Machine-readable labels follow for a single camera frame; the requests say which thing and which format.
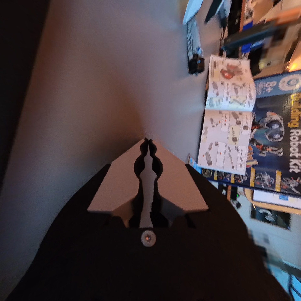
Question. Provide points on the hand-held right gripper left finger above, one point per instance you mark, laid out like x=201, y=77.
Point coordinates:
x=117, y=181

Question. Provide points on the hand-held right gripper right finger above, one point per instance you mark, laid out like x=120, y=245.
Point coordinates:
x=181, y=183

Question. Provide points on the grey toy brick assembly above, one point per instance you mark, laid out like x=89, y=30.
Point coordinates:
x=196, y=64

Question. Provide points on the open instruction booklet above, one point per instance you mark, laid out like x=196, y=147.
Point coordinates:
x=229, y=122

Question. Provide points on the blue robot kit box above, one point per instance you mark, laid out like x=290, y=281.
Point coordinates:
x=277, y=145

